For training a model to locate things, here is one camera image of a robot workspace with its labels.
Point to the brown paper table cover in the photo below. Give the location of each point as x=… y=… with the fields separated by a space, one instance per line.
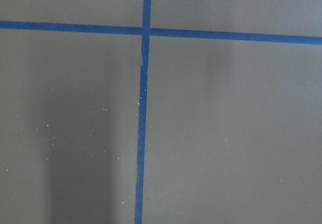
x=160 y=111

